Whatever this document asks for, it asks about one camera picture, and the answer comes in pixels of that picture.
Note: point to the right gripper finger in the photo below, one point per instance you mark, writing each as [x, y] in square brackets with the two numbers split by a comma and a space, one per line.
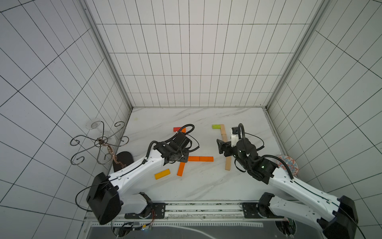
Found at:
[223, 145]
[227, 151]

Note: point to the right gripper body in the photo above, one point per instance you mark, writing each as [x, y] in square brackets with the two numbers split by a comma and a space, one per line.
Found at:
[226, 148]

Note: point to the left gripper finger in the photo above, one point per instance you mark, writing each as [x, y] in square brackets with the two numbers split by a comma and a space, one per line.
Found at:
[184, 157]
[173, 159]

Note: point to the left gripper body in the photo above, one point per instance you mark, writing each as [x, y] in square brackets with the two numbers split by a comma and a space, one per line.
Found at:
[179, 151]

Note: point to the orange block horizontal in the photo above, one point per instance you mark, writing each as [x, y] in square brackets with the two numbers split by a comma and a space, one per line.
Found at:
[181, 169]

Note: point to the natural block diagonal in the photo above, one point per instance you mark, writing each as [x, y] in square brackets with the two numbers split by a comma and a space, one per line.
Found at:
[222, 129]
[228, 162]

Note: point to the natural block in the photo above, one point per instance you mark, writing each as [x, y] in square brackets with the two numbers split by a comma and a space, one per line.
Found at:
[224, 137]

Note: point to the yellow-orange wooden block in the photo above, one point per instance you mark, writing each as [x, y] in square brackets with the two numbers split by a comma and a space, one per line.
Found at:
[162, 174]

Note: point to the long orange block bottom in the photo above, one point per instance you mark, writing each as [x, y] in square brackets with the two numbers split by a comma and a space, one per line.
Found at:
[206, 159]

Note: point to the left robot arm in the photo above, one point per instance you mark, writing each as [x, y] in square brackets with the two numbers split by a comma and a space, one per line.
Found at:
[107, 195]

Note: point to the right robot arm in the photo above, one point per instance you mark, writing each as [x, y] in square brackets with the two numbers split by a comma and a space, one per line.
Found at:
[337, 218]

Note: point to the dark oval stand base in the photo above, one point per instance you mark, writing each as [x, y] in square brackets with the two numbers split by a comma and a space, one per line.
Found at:
[123, 159]

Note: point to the patterned red blue plate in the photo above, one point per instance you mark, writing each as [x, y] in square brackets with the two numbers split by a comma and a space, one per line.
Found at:
[291, 163]

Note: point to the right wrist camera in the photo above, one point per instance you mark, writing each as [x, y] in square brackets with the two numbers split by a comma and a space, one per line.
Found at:
[235, 136]

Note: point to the aluminium mounting rail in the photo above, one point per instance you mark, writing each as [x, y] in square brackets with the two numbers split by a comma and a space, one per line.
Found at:
[186, 214]

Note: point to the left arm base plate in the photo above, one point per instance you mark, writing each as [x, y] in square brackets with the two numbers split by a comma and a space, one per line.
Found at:
[153, 210]

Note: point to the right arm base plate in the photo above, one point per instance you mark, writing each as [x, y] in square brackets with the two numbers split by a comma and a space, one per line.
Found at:
[251, 210]

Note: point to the ornate metal wire stand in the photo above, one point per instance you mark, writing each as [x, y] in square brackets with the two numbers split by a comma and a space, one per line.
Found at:
[100, 142]

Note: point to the electronics board with wires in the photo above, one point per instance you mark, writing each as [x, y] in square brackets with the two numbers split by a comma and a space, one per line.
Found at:
[123, 230]

